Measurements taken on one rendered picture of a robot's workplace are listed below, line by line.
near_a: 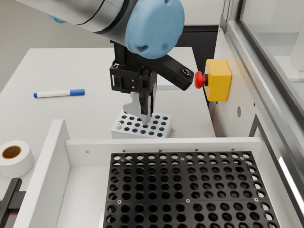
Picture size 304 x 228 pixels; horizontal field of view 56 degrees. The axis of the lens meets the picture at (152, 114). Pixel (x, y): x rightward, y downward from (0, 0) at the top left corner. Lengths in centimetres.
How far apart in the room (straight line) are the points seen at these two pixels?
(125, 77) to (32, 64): 51
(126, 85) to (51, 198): 26
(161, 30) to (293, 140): 21
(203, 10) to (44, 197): 87
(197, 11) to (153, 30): 80
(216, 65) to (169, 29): 35
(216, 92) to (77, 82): 43
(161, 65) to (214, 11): 60
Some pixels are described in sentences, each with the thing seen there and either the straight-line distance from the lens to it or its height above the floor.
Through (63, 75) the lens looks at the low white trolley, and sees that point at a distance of 93.
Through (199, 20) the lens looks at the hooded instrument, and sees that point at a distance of 111.
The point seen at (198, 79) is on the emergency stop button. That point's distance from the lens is 65.
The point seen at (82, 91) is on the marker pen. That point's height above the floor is 77.
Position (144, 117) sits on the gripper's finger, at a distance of 61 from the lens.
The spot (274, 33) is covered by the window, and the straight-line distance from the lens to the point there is 50.
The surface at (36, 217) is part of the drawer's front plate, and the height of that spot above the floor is 91.
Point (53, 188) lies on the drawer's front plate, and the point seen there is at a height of 89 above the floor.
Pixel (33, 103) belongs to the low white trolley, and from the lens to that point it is 84.
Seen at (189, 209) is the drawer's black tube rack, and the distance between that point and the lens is 40.
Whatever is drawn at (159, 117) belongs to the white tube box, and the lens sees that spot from 68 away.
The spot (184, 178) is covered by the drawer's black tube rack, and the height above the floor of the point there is 90.
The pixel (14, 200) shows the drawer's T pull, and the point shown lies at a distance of 43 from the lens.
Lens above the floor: 124
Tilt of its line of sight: 40 degrees down
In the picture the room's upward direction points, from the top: straight up
